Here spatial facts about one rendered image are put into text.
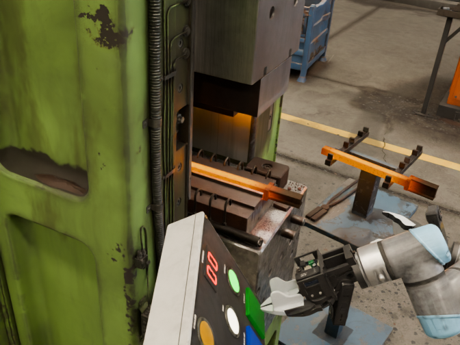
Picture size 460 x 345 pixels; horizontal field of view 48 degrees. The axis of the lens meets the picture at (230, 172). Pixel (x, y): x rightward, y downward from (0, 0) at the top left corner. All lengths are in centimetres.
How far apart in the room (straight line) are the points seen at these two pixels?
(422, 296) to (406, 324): 162
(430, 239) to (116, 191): 61
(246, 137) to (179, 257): 82
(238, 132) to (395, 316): 133
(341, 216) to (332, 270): 99
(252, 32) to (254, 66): 7
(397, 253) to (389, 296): 175
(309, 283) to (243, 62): 47
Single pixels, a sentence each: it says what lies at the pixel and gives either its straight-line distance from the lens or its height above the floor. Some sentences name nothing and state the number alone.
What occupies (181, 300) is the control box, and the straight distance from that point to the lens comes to 82.
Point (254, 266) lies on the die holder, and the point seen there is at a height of 86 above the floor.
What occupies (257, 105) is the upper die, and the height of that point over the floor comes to 130.
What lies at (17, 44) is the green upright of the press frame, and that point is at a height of 142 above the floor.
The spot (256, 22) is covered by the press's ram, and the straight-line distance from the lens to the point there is 108.
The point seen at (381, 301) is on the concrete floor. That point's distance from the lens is 266.
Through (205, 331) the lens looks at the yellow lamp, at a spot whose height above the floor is 117.
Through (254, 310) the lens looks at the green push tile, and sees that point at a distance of 105.
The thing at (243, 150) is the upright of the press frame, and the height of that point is 97.
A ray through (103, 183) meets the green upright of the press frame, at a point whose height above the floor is 119.
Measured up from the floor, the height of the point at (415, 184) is 94.
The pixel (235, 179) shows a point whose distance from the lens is 145.
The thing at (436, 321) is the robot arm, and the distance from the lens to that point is 100.
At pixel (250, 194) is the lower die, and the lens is 143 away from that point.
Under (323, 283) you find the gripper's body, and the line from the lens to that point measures 97.
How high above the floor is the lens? 178
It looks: 31 degrees down
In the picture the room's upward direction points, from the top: 4 degrees clockwise
